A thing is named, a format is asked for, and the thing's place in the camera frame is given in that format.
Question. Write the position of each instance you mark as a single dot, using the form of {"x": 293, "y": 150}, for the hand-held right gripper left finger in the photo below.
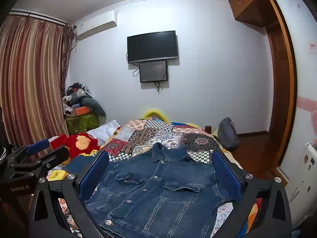
{"x": 94, "y": 177}

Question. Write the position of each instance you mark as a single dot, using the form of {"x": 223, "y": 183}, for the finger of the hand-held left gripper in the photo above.
{"x": 37, "y": 145}
{"x": 49, "y": 157}

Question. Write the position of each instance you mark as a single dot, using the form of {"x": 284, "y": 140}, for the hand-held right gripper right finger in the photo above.
{"x": 225, "y": 176}

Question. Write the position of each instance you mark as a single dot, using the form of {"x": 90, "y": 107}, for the blue denim jacket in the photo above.
{"x": 153, "y": 186}

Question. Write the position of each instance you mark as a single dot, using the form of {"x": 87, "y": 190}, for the pile of clothes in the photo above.
{"x": 75, "y": 95}

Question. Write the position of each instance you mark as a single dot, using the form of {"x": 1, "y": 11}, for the blue cloth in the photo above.
{"x": 78, "y": 164}

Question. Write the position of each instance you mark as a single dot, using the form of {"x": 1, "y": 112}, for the red plush toy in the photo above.
{"x": 79, "y": 142}

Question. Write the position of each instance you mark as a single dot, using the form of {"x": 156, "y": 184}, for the grey bag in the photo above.
{"x": 227, "y": 133}

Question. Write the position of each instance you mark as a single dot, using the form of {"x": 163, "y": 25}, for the white cloth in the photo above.
{"x": 104, "y": 131}

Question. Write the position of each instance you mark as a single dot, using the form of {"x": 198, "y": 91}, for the green patterned box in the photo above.
{"x": 81, "y": 122}

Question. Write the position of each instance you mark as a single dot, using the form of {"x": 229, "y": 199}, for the orange box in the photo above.
{"x": 80, "y": 110}

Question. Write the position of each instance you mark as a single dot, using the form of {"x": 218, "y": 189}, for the striped brown curtain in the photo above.
{"x": 32, "y": 79}

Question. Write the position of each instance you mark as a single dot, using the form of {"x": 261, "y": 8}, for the patchwork printed blanket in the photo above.
{"x": 148, "y": 136}

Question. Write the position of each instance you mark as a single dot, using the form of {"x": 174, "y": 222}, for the grey green pillow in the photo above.
{"x": 95, "y": 105}

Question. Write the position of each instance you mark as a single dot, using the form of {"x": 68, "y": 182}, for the brown wooden door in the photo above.
{"x": 279, "y": 79}

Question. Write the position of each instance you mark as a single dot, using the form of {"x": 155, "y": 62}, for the small black monitor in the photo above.
{"x": 153, "y": 71}

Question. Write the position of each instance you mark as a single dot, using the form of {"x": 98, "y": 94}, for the curtain rod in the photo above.
{"x": 42, "y": 17}

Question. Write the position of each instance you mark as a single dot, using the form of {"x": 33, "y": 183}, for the white air conditioner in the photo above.
{"x": 95, "y": 26}

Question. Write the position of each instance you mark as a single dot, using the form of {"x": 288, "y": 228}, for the frosted sliding door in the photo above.
{"x": 302, "y": 67}

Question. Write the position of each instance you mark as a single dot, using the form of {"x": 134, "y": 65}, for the wooden bed post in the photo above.
{"x": 208, "y": 129}

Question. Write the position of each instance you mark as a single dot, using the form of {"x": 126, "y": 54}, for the black wall television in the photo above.
{"x": 152, "y": 45}

